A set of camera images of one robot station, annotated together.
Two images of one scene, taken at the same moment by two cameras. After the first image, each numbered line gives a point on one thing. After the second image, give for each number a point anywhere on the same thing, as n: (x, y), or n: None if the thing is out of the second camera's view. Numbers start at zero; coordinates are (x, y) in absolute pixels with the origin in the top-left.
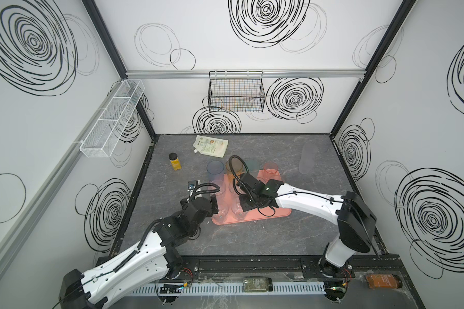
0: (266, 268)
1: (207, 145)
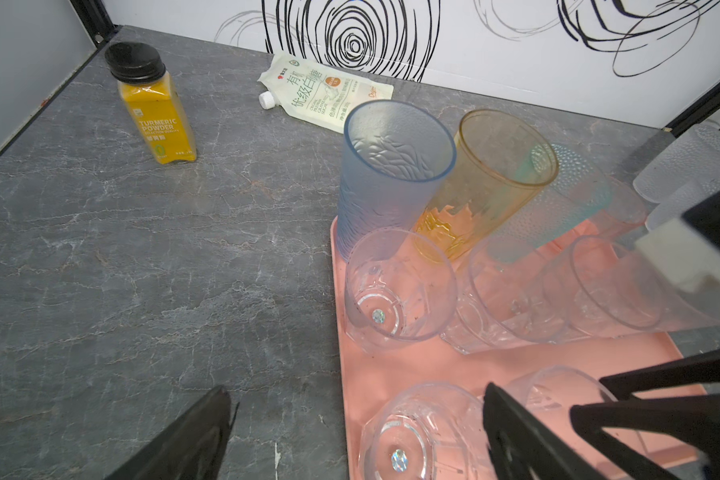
0: None
1: (322, 95)
